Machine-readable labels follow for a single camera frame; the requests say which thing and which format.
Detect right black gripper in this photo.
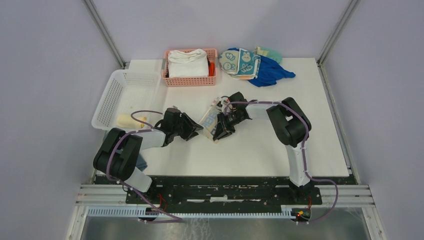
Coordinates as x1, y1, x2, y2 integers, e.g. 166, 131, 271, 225
213, 110, 245, 141

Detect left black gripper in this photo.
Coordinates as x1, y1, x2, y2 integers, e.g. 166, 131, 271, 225
172, 112, 203, 141

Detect rabbit print towel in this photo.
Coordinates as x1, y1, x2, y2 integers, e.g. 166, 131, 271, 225
199, 105, 222, 142

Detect yellow duck towel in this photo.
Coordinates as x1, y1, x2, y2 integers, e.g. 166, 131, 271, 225
116, 114, 147, 130

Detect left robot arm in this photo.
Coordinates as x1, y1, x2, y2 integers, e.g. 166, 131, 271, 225
93, 108, 203, 204

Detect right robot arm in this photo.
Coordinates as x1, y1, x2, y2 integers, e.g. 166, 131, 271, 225
213, 92, 314, 204

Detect orange towel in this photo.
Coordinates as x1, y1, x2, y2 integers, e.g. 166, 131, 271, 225
208, 61, 215, 77

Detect blue bunny pattern towel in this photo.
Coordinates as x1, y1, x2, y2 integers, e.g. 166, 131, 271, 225
218, 48, 261, 80

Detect white folded towel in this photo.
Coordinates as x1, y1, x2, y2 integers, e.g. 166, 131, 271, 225
167, 48, 209, 78

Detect pink plastic basket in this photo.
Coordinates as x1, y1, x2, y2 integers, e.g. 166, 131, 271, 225
161, 48, 218, 87

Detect white plastic basket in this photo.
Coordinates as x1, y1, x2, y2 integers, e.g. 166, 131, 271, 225
91, 69, 168, 131

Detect teal green towel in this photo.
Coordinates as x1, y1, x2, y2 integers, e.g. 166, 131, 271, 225
253, 46, 283, 64

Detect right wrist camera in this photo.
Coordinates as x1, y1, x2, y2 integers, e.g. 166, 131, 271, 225
213, 96, 230, 112

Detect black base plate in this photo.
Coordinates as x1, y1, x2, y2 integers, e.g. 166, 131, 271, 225
93, 174, 359, 215

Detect white cable duct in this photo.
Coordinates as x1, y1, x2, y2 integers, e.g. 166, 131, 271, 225
87, 206, 295, 220

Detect aluminium frame rails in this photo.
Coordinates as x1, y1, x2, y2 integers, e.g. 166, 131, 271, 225
65, 184, 386, 240

